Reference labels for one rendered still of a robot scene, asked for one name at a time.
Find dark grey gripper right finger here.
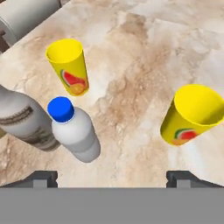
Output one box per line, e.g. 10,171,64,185
165,170,224,189

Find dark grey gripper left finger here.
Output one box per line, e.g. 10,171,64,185
0,170,59,189

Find grey can with dark print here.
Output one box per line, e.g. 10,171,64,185
0,84,61,152

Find white bottle with blue cap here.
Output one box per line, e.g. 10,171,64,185
46,96,102,164

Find yellow cup with fruit print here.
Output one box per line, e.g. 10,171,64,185
45,38,90,97
159,84,224,146

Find pale grey cylindrical stool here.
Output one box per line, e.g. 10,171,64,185
0,0,62,47

